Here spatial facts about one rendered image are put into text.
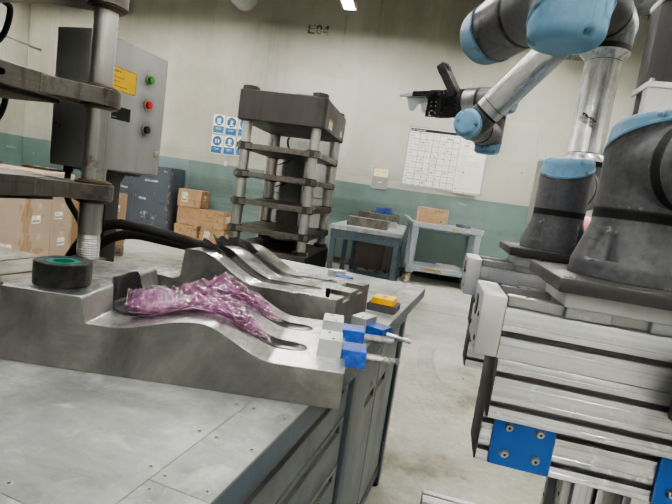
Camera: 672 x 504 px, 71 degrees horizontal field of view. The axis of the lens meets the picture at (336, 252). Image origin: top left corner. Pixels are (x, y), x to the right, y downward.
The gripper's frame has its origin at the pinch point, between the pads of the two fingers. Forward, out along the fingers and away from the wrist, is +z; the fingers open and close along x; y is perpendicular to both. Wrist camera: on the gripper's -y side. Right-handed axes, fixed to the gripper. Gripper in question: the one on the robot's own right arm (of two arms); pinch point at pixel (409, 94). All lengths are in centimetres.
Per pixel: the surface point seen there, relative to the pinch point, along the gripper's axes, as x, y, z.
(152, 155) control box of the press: -54, 24, 67
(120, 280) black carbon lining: -104, 41, -10
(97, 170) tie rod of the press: -84, 27, 43
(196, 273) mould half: -82, 47, 1
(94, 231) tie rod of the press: -85, 43, 43
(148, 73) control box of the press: -56, -2, 65
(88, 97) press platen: -85, 9, 42
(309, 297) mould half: -72, 48, -25
